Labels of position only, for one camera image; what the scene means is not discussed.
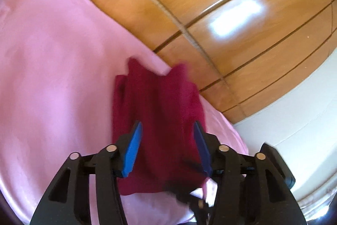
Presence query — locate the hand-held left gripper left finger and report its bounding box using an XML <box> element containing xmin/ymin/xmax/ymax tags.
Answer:
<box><xmin>30</xmin><ymin>121</ymin><xmax>143</xmax><ymax>225</ymax></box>

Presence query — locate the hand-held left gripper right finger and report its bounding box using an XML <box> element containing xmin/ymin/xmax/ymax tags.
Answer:
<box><xmin>193</xmin><ymin>121</ymin><xmax>307</xmax><ymax>225</ymax></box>

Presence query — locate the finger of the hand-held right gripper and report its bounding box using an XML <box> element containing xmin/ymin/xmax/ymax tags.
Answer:
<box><xmin>168</xmin><ymin>183</ymin><xmax>212</xmax><ymax>225</ymax></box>

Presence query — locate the magenta embroidered sweater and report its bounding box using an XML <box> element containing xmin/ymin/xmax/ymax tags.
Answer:
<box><xmin>112</xmin><ymin>56</ymin><xmax>209</xmax><ymax>196</ymax></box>

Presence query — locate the pink blanket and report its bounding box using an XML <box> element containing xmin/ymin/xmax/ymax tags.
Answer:
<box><xmin>0</xmin><ymin>0</ymin><xmax>250</xmax><ymax>224</ymax></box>

